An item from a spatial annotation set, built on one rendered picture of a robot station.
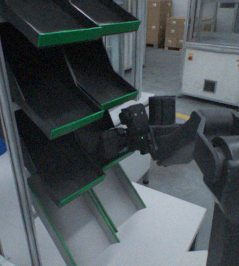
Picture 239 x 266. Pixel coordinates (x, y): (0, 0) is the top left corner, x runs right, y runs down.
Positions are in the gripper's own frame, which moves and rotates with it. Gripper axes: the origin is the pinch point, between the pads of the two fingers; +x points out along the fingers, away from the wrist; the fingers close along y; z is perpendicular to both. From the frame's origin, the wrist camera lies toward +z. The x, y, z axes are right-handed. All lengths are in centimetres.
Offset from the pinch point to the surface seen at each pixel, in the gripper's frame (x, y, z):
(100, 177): -5.4, 10.7, -7.0
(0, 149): 87, 8, -17
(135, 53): 95, -94, 26
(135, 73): 97, -94, 12
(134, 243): 6.9, -6.6, -38.7
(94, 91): 0.4, 5.9, 12.1
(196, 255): -8.2, -18.6, -41.7
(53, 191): -4.6, 22.1, -6.4
